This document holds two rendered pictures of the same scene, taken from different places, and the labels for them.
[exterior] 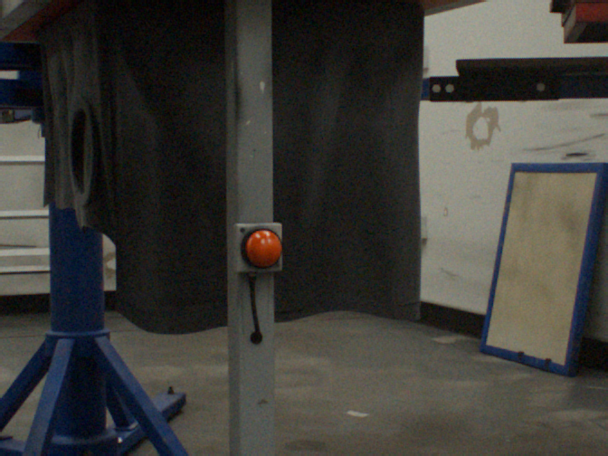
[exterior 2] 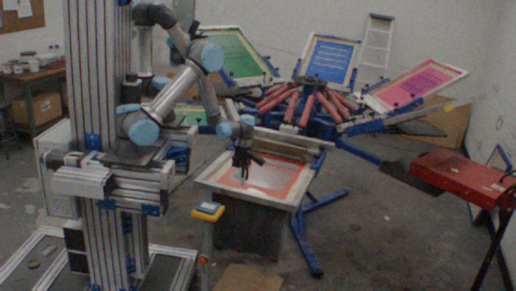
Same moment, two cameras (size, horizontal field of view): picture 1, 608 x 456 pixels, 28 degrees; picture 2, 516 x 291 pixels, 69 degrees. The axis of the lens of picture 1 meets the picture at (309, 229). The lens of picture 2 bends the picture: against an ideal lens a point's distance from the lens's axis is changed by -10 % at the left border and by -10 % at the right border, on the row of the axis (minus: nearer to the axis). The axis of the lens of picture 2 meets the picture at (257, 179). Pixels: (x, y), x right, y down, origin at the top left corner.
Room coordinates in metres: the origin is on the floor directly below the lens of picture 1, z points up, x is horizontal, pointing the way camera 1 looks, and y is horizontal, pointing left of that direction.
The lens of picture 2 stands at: (0.03, -1.20, 2.06)
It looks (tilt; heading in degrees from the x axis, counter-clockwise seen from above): 27 degrees down; 38
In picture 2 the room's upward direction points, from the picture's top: 6 degrees clockwise
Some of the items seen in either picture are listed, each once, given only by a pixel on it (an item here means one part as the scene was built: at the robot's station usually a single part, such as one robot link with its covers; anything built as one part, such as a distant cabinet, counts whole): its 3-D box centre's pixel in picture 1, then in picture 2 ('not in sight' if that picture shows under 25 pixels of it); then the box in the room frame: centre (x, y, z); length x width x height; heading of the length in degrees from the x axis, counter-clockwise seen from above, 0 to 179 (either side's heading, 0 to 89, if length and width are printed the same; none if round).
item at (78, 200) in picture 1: (91, 129); not in sight; (1.75, 0.31, 0.79); 0.46 x 0.09 x 0.33; 21
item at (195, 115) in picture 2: not in sight; (194, 107); (2.14, 1.11, 1.05); 1.08 x 0.61 x 0.23; 141
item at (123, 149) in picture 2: not in sight; (130, 142); (1.01, 0.30, 1.31); 0.15 x 0.15 x 0.10
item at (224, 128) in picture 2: not in sight; (227, 128); (1.42, 0.08, 1.35); 0.11 x 0.11 x 0.08; 76
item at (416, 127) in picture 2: not in sight; (374, 128); (3.37, 0.12, 0.91); 1.34 x 0.40 x 0.08; 141
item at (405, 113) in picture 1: (270, 165); (246, 224); (1.59, 0.05, 0.74); 0.45 x 0.03 x 0.43; 111
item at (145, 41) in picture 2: not in sight; (145, 50); (1.39, 0.72, 1.63); 0.15 x 0.12 x 0.55; 101
